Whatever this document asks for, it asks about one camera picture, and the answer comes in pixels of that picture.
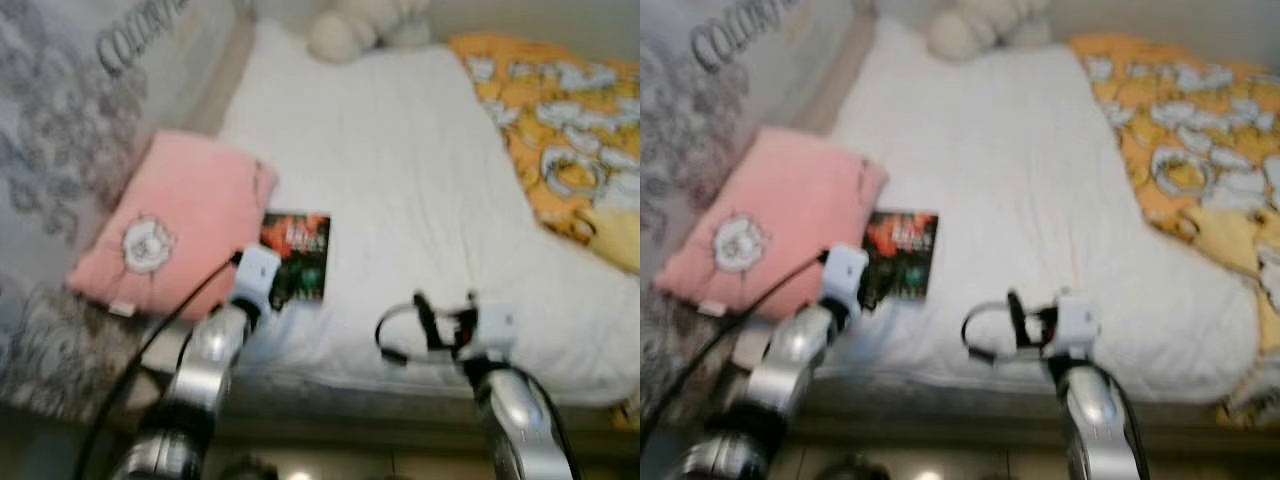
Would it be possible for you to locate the dark book with red cover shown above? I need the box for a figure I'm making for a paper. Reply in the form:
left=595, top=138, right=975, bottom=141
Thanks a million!
left=258, top=210, right=332, bottom=311
left=862, top=208, right=941, bottom=306

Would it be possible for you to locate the pink pillow with white print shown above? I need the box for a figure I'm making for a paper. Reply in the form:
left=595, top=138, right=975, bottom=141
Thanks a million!
left=655, top=128, right=889, bottom=321
left=65, top=130, right=279, bottom=323

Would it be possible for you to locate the white quilted bed mattress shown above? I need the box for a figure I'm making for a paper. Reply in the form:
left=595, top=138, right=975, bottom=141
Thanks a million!
left=140, top=20, right=641, bottom=406
left=740, top=15, right=1261, bottom=406

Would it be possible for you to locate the yellow orange patterned blanket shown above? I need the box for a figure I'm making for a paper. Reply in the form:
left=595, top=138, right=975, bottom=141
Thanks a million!
left=448, top=33, right=641, bottom=433
left=1068, top=33, right=1280, bottom=431

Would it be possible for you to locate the grey floral printed fabric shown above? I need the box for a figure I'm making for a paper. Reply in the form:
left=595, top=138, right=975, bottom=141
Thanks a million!
left=0, top=0, right=251, bottom=421
left=640, top=0, right=861, bottom=421

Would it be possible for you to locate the cream plush toy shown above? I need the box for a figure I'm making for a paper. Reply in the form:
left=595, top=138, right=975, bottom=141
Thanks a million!
left=305, top=0, right=436, bottom=63
left=925, top=0, right=1056, bottom=63

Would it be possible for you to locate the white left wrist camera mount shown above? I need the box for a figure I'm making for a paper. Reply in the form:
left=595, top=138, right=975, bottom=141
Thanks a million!
left=820, top=243, right=871, bottom=311
left=230, top=245, right=283, bottom=313

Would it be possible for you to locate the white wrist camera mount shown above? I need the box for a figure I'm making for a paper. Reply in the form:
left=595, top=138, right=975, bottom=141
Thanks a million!
left=230, top=245, right=283, bottom=313
left=1052, top=293, right=1101, bottom=359
left=470, top=303, right=519, bottom=363
left=820, top=243, right=871, bottom=311

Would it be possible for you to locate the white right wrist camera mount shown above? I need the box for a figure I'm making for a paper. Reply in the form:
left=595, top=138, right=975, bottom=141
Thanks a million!
left=470, top=303, right=519, bottom=363
left=1052, top=293, right=1101, bottom=359

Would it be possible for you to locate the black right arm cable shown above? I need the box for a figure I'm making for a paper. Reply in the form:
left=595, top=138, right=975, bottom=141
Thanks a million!
left=962, top=300, right=1026, bottom=363
left=375, top=303, right=441, bottom=366

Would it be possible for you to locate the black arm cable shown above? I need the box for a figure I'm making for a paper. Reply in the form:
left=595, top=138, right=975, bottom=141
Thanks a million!
left=640, top=250, right=829, bottom=441
left=375, top=303, right=441, bottom=366
left=962, top=300, right=1026, bottom=363
left=75, top=255, right=241, bottom=480

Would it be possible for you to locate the grey bed frame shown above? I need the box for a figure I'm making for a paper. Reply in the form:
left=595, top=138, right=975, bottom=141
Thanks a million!
left=0, top=370, right=641, bottom=451
left=740, top=380, right=1280, bottom=451

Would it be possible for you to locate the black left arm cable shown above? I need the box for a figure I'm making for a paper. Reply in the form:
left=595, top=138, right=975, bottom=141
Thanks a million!
left=640, top=250, right=829, bottom=441
left=75, top=255, right=241, bottom=480

